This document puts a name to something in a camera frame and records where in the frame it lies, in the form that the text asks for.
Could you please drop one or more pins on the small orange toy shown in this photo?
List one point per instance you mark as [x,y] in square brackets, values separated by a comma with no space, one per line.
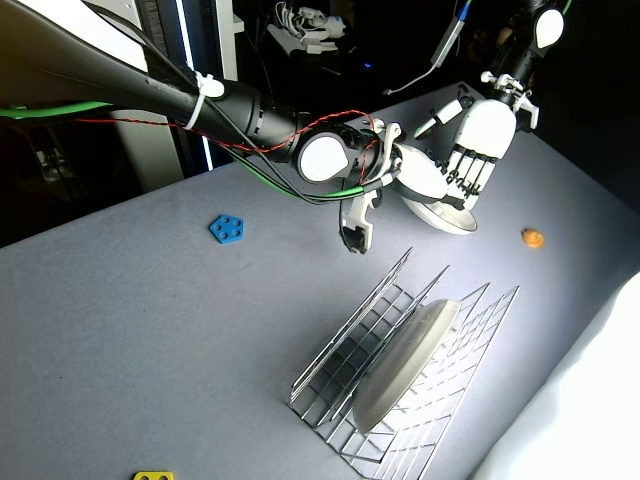
[532,238]

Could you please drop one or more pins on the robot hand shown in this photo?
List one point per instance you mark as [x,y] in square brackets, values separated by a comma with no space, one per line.
[487,127]
[420,172]

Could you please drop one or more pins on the yellow block with holes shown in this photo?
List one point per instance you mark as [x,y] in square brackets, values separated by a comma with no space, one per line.
[152,476]

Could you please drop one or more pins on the grey table cloth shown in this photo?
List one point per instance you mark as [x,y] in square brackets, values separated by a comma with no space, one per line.
[150,325]

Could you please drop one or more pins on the spare white robot hand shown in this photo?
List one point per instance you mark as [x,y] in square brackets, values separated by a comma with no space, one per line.
[310,25]

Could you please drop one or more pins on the blue pentagon block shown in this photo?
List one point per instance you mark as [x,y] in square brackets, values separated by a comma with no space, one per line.
[227,228]

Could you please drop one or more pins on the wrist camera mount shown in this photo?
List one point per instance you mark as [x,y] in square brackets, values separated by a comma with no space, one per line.
[357,215]
[530,112]

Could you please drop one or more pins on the white round plate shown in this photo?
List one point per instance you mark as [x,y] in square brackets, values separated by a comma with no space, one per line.
[450,222]
[400,365]

